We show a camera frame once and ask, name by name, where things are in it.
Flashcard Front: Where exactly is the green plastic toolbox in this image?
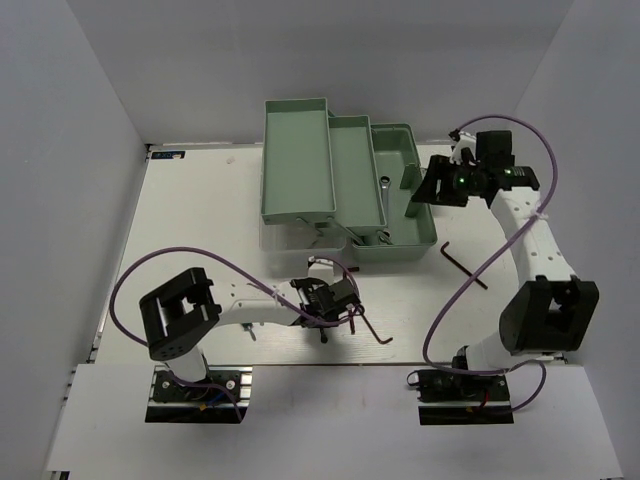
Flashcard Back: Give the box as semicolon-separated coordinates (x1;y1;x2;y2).
260;98;437;263

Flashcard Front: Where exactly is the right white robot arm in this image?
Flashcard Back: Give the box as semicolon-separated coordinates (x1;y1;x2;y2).
412;130;600;399

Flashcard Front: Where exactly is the large silver ratchet wrench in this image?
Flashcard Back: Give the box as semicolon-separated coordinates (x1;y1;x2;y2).
377;175;392;245

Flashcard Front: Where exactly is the clear toolbox lid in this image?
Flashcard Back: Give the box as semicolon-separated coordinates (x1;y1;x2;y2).
259;223;347;278

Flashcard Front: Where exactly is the green stubby screwdriver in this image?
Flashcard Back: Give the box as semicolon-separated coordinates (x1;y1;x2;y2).
242;323;257;342

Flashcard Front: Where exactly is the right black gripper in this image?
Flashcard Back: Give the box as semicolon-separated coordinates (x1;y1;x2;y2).
411;155;484;207

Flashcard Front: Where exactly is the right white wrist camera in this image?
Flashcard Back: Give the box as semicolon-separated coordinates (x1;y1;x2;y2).
449;129;476;165

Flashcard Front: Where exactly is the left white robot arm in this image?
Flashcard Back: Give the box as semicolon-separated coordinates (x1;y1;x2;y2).
139;267;361;399

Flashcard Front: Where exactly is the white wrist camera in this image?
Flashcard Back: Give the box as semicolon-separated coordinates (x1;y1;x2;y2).
449;129;476;165
308;256;335;284

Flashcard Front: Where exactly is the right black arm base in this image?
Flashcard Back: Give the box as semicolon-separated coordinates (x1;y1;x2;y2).
406;369;514;426

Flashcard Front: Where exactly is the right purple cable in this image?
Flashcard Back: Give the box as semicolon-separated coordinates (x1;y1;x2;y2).
422;114;559;414

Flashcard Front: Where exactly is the purple cable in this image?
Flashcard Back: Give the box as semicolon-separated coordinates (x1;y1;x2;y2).
108;245;369;424
422;114;559;414

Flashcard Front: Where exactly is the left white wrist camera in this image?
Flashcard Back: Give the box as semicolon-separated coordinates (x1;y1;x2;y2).
308;256;335;284

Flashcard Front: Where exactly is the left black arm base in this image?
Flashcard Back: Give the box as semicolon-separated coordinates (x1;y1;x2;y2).
145;366;253;425

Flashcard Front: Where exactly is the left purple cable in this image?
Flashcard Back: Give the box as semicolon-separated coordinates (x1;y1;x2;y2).
108;245;369;424

